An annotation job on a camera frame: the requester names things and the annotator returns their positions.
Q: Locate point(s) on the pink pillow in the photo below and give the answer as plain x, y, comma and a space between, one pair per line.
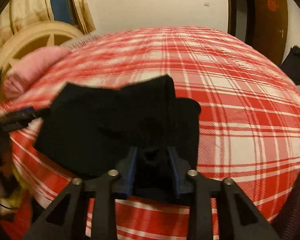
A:
32, 67

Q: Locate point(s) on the black pants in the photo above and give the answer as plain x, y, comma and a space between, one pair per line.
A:
102, 125

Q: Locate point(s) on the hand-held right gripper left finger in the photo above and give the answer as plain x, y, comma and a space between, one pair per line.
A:
132, 165

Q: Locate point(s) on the dark door frame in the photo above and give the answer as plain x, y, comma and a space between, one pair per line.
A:
240, 10

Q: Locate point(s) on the black bag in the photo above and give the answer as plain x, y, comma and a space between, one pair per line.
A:
295, 65

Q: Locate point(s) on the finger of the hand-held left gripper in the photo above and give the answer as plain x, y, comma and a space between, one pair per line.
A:
20, 114
13, 127

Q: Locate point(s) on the narrow beige curtain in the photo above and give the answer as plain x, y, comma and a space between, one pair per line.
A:
81, 5

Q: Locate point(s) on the red plaid blanket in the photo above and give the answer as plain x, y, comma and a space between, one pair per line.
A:
240, 105

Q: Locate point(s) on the wide beige curtain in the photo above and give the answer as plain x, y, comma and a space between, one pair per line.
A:
27, 2

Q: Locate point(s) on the window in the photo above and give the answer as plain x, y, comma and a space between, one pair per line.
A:
61, 2

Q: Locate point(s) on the beige wooden headboard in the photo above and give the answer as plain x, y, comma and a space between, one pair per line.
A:
40, 26

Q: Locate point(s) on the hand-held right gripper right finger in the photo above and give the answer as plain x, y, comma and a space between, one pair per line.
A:
173, 170

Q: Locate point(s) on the red door decoration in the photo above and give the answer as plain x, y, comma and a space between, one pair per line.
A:
272, 3

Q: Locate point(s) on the brown wooden door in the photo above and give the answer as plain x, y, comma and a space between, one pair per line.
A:
270, 30

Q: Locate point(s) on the dark maroon cloth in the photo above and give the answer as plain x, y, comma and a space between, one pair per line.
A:
295, 205

